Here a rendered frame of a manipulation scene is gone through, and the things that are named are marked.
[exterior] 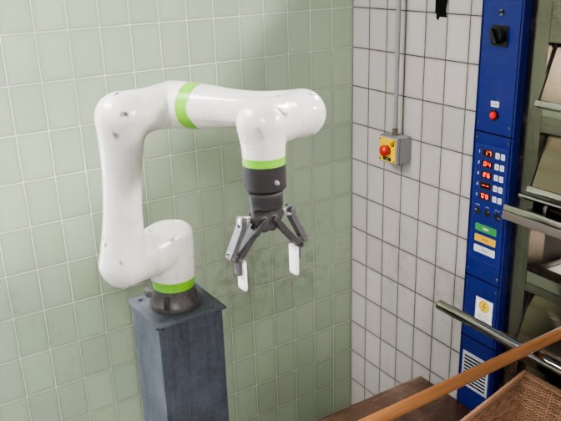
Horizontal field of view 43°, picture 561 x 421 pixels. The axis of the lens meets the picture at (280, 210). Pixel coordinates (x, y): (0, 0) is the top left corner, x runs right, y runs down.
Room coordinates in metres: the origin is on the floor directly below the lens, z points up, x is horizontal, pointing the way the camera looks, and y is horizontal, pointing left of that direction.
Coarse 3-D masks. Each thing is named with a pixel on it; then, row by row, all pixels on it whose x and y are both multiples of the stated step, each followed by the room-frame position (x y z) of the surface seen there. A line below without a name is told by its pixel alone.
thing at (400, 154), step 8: (384, 136) 2.54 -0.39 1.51; (392, 136) 2.52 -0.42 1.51; (400, 136) 2.51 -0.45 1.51; (408, 136) 2.51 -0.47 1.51; (384, 144) 2.53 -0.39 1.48; (400, 144) 2.48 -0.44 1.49; (408, 144) 2.51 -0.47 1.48; (392, 152) 2.49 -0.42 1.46; (400, 152) 2.49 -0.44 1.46; (408, 152) 2.51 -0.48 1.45; (384, 160) 2.53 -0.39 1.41; (392, 160) 2.49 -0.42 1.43; (400, 160) 2.49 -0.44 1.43; (408, 160) 2.51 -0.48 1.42
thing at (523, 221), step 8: (536, 208) 2.04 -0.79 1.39; (504, 216) 1.95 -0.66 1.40; (512, 216) 1.93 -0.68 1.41; (520, 216) 1.91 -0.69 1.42; (552, 216) 1.95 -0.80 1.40; (560, 216) 1.96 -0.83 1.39; (520, 224) 1.90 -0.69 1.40; (528, 224) 1.88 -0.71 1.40; (536, 224) 1.86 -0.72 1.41; (544, 232) 1.83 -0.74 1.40; (552, 232) 1.81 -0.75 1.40; (560, 232) 1.79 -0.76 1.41
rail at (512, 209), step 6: (504, 204) 1.97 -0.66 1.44; (510, 210) 1.94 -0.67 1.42; (516, 210) 1.92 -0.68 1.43; (522, 210) 1.91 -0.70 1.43; (528, 210) 1.91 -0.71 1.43; (528, 216) 1.89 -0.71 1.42; (534, 216) 1.87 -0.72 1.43; (540, 216) 1.86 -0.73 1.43; (546, 216) 1.85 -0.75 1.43; (540, 222) 1.85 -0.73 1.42; (546, 222) 1.84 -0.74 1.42; (552, 222) 1.82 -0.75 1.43; (558, 222) 1.81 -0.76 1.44; (558, 228) 1.80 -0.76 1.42
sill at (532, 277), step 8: (528, 272) 2.04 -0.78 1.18; (536, 272) 2.03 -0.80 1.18; (544, 272) 2.02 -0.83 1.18; (552, 272) 2.02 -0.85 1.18; (528, 280) 2.04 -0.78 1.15; (536, 280) 2.01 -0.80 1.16; (544, 280) 1.99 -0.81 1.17; (552, 280) 1.97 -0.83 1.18; (560, 280) 1.97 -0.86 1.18; (544, 288) 1.98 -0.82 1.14; (552, 288) 1.96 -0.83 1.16; (560, 288) 1.94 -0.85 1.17; (560, 296) 1.93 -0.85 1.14
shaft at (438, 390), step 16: (544, 336) 1.59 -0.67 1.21; (560, 336) 1.61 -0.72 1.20; (512, 352) 1.52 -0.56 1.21; (528, 352) 1.54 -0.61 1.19; (480, 368) 1.46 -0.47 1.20; (496, 368) 1.48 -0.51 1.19; (448, 384) 1.40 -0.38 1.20; (464, 384) 1.42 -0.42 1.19; (416, 400) 1.34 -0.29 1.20; (432, 400) 1.37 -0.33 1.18; (368, 416) 1.29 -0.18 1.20; (384, 416) 1.29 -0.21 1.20; (400, 416) 1.31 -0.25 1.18
